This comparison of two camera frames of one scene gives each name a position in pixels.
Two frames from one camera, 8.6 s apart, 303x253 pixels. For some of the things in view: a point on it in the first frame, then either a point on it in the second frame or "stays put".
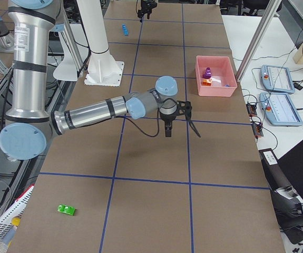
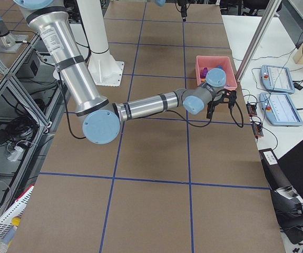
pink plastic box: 224,83 stays put
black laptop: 301,165 stays put
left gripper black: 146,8 → 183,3
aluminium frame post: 270,13 stays put
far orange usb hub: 257,130 stays put
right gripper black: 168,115 → 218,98
